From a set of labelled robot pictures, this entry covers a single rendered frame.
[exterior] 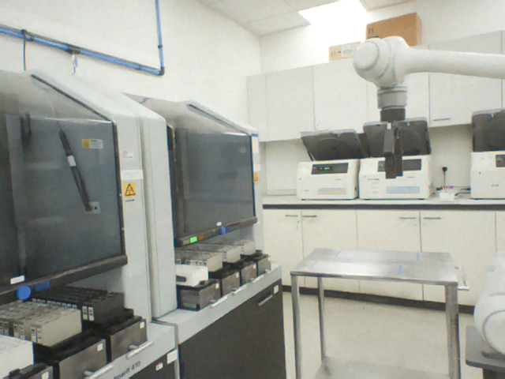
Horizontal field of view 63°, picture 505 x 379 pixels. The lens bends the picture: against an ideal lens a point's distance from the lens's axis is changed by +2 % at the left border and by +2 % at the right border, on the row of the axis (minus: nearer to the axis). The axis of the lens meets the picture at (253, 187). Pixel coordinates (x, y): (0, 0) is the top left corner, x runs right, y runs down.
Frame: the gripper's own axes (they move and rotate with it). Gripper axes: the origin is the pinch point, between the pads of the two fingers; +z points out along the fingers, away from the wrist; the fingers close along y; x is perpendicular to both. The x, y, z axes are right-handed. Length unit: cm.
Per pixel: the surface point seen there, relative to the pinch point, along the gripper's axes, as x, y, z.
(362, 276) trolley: 15.5, 16.8, 38.5
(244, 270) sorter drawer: 66, 16, 40
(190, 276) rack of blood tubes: 71, -15, 35
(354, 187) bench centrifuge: 70, 224, 19
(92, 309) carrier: 74, -56, 33
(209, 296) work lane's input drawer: 66, -11, 43
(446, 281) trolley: -12.2, 19.5, 38.3
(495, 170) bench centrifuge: -34, 220, 8
